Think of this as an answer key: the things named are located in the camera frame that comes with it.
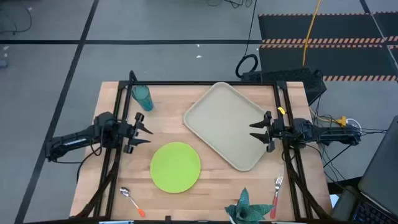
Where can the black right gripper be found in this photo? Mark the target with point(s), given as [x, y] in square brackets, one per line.
[281, 130]

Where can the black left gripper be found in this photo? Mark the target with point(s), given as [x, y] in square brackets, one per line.
[129, 132]

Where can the teal plastic cup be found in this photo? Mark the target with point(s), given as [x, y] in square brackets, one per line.
[143, 96]

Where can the beige plastic tray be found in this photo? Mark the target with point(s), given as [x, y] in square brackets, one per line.
[224, 124]

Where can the lime green plate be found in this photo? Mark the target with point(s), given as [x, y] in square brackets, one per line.
[175, 168]

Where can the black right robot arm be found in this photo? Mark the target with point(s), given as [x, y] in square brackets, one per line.
[329, 133]

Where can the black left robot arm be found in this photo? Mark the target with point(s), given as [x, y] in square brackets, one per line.
[71, 141]

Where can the yellow tag on gripper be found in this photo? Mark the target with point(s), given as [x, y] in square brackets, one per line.
[281, 110]

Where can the black perforated computer case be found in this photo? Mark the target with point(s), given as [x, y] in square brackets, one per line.
[286, 76]

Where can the teal leafy artificial plant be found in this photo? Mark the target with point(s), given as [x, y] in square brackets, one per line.
[247, 211]

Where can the dark grey laptop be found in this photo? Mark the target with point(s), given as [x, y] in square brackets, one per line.
[381, 165]

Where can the black hazard-striped floor mat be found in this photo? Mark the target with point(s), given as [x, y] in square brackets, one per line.
[342, 28]

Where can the black aluminium table frame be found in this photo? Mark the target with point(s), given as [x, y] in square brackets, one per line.
[202, 83]

